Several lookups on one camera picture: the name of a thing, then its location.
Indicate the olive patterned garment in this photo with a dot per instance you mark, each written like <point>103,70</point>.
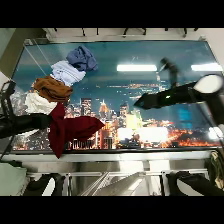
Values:
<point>216,168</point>

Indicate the blue garment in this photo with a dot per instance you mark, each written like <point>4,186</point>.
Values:
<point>81,57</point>

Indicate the red garment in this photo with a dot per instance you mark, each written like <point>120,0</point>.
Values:
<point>71,130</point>

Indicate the pale green garment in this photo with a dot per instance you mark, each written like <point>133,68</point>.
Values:
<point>11,178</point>

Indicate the brown garment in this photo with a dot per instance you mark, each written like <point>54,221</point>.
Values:
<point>53,89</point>

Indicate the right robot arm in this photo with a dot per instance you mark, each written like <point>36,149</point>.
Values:
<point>173,96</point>

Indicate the white garment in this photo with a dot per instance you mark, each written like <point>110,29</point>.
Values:
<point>38,104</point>

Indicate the silver frame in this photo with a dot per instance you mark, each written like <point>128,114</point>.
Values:
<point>116,186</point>

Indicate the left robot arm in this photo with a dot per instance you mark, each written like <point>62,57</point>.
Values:
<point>26,123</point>

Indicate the light lavender garment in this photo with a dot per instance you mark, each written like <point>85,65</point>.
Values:
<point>66,73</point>

